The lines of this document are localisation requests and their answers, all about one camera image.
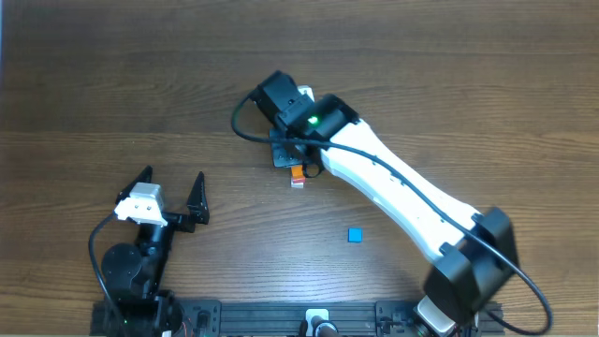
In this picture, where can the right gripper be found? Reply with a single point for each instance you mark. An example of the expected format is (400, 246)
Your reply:
(286, 152)

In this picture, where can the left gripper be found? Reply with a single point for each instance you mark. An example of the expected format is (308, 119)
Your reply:
(180, 222)

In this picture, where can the orange cube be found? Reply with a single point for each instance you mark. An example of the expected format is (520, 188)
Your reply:
(297, 172)

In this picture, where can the blue cube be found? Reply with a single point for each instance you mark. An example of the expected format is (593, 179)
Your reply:
(355, 235)

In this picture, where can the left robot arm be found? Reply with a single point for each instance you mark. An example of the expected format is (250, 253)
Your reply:
(131, 271)

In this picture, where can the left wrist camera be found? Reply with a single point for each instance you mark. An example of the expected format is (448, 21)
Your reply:
(140, 206)

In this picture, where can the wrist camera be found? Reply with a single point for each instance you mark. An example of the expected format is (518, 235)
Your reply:
(306, 92)
(140, 206)

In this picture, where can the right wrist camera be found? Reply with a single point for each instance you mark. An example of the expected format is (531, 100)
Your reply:
(306, 92)

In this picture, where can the mounting rail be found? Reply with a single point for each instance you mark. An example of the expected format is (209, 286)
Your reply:
(267, 318)

